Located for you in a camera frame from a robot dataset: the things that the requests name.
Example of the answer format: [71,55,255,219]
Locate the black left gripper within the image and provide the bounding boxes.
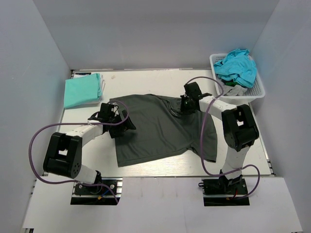
[109,110,136,138]

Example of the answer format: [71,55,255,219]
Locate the dark grey t-shirt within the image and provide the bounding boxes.
[111,94,218,167]

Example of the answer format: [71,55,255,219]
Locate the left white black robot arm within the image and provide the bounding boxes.
[43,109,136,194]

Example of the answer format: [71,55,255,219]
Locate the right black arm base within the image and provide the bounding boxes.
[198,177,250,207]

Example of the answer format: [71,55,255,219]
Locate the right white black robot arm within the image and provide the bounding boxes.
[180,94,259,194]

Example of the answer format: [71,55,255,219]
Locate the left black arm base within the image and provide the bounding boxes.
[70,178,122,206]

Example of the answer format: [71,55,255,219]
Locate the crumpled grey white t-shirt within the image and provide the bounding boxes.
[224,85,247,97]

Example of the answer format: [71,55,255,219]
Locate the green garment in basket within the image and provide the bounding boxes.
[225,82,237,87]

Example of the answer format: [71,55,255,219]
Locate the folded mint green t-shirt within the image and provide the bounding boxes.
[64,73,104,109]

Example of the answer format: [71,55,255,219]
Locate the crumpled cyan t-shirt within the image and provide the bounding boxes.
[213,49,257,88]

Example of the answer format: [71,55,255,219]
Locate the white plastic laundry basket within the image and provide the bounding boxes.
[209,53,265,105]

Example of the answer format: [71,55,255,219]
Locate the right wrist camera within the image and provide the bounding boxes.
[184,82,212,100]

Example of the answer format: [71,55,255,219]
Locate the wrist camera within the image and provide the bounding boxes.
[184,82,212,100]
[88,103,119,123]

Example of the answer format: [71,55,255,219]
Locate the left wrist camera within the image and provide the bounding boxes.
[88,103,119,123]

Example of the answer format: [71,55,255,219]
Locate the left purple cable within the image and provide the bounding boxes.
[29,100,129,205]

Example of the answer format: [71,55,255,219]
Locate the purple cable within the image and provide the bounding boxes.
[183,76,261,200]
[29,100,129,205]

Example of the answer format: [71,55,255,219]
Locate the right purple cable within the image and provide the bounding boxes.
[183,76,261,200]

